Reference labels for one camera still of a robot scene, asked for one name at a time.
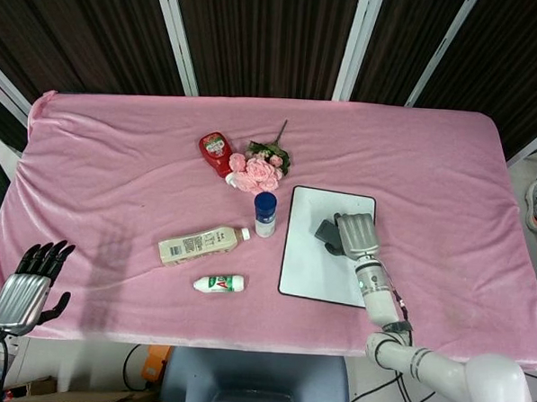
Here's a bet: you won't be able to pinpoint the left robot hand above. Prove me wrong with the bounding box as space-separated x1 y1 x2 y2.
0 237 76 339

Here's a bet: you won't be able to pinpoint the small green white bottle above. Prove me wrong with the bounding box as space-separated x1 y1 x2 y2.
192 271 247 296

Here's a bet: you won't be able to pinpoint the black floor cables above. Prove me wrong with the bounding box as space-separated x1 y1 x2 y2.
329 361 468 402

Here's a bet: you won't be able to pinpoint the orange device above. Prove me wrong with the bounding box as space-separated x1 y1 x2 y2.
140 344 173 385

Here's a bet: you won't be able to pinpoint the beige milk tea bottle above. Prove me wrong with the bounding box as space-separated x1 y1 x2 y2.
157 221 252 272

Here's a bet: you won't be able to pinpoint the pink velvet tablecloth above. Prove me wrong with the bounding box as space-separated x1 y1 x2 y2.
0 83 537 371

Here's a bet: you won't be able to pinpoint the blue capped white jar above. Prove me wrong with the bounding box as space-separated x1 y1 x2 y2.
251 191 280 239

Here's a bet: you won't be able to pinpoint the grey whiteboard eraser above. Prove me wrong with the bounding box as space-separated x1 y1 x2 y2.
313 218 343 249

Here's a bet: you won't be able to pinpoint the white whiteboard black frame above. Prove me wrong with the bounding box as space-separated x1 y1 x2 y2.
276 183 379 310

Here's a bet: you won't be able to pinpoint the red ketchup bottle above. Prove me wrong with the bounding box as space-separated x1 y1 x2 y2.
195 130 240 186

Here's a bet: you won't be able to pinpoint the brown cardboard box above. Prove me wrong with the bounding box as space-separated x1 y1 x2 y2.
4 373 168 402

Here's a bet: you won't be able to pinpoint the grey blue chair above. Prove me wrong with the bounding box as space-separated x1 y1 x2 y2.
160 345 354 402

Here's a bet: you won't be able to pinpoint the pink artificial flower bouquet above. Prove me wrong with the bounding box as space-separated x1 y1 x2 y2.
226 116 294 197

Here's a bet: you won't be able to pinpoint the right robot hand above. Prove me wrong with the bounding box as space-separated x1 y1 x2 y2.
323 210 383 262

